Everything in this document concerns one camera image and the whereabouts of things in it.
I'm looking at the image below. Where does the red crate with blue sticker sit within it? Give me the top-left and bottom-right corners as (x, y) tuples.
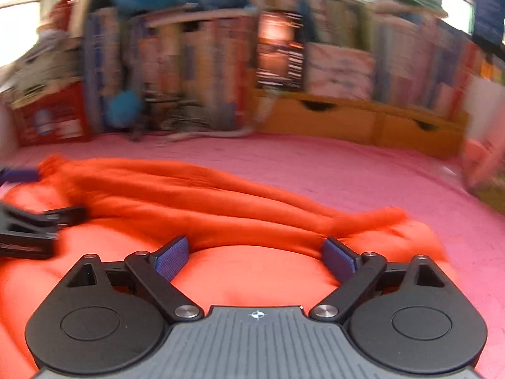
(12, 81), (93, 147)

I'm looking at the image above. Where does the miniature bicycle model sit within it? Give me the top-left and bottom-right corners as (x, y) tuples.
(130, 91), (222, 143)

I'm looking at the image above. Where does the orange down jacket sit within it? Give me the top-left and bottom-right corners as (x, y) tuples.
(0, 156), (454, 379)

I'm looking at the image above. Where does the wooden desk organizer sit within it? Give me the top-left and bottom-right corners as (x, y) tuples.
(247, 87), (470, 159)

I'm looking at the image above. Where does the pink rabbit-print towel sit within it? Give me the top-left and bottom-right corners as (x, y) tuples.
(0, 132), (505, 379)

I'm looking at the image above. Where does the row of tall books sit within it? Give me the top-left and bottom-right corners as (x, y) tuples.
(81, 8), (261, 135)

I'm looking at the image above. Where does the black smartphone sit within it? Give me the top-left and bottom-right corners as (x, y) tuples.
(254, 10), (306, 91)

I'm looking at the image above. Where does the blue plush ball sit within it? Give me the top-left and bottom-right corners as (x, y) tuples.
(104, 89), (143, 129)

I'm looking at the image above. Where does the stack of magazines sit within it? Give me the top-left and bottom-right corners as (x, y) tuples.
(0, 35), (85, 107)

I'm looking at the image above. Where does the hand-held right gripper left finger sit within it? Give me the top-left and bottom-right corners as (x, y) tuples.
(64, 236), (205, 323)

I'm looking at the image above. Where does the wide wooden drawer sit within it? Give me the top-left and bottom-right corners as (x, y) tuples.
(272, 97), (377, 143)

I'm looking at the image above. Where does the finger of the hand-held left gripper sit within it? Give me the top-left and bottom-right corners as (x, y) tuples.
(0, 201), (87, 260)
(0, 168), (40, 186)

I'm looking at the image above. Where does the pink house-shaped toy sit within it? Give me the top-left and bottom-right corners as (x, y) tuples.
(460, 71), (505, 198)

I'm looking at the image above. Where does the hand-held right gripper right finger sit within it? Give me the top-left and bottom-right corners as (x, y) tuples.
(310, 237), (447, 323)

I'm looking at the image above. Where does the white printer box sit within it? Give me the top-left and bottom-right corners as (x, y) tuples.
(306, 41), (375, 101)

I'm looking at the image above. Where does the row of slim colourful books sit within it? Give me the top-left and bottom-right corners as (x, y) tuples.
(300, 0), (486, 123)

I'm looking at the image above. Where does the dark blue booklet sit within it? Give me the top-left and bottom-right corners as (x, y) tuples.
(473, 0), (505, 46)

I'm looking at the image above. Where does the narrow wooden drawer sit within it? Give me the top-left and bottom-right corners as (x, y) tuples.
(375, 112), (464, 159)

